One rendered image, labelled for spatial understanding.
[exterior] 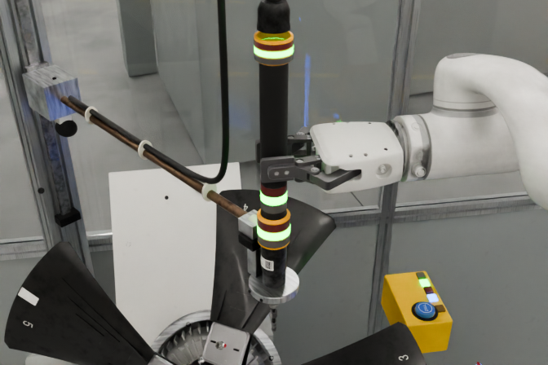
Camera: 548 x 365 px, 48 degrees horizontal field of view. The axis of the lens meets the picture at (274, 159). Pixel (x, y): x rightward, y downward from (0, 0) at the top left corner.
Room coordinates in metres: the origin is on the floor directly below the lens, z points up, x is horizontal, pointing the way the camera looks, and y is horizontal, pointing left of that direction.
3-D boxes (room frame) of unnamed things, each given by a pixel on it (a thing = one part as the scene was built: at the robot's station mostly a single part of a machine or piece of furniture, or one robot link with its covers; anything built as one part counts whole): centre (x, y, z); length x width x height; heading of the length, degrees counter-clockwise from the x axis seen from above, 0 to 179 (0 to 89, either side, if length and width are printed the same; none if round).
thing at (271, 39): (0.65, 0.00, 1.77); 0.04 x 0.04 x 0.03
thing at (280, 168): (0.62, -0.02, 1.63); 0.07 x 0.03 x 0.03; 99
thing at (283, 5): (0.65, 0.00, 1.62); 0.04 x 0.04 x 0.46
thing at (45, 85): (1.10, 0.43, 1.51); 0.10 x 0.07 x 0.08; 44
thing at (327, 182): (0.62, -0.08, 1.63); 0.08 x 0.06 x 0.01; 159
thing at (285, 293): (0.65, 0.01, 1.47); 0.09 x 0.07 x 0.10; 44
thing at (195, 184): (0.87, 0.21, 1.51); 0.54 x 0.01 x 0.01; 44
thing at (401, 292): (0.99, -0.31, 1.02); 0.16 x 0.10 x 0.11; 9
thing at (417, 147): (0.67, -0.17, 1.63); 0.09 x 0.03 x 0.08; 9
